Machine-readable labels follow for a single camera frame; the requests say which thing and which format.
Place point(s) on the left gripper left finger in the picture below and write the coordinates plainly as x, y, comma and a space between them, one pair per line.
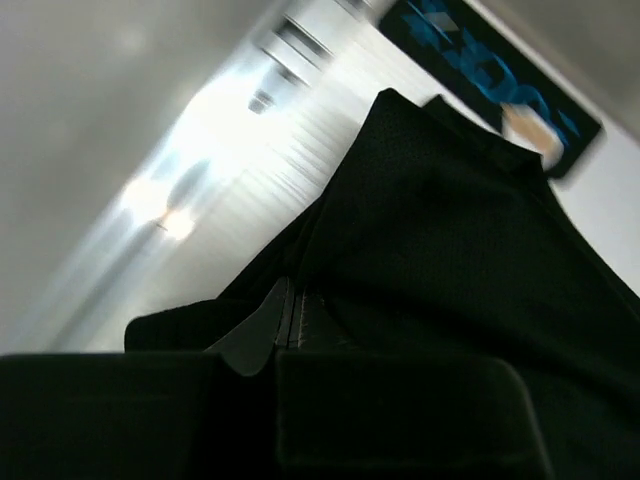
161, 415

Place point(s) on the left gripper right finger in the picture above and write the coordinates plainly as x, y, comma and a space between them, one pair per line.
349, 414

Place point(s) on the black t shirt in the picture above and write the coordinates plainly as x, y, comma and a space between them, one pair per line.
435, 235

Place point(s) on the blue label sticker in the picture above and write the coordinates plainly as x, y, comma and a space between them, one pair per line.
471, 58

